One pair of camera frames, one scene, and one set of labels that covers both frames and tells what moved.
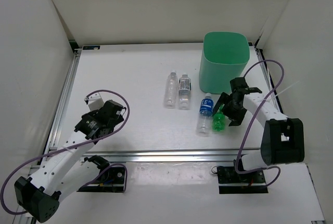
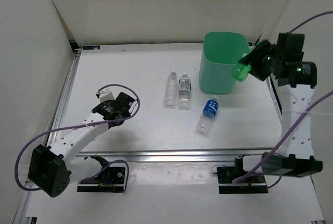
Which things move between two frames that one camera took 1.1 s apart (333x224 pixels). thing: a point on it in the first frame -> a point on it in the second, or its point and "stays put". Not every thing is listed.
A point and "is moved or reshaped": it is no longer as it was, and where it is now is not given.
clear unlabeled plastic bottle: x=170 y=92 stays put
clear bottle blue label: x=204 y=122 is moved or reshaped
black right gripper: x=237 y=118 -> x=255 y=69
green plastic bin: x=224 y=56 stays put
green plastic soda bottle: x=219 y=120 -> x=241 y=71
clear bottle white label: x=184 y=92 stays put
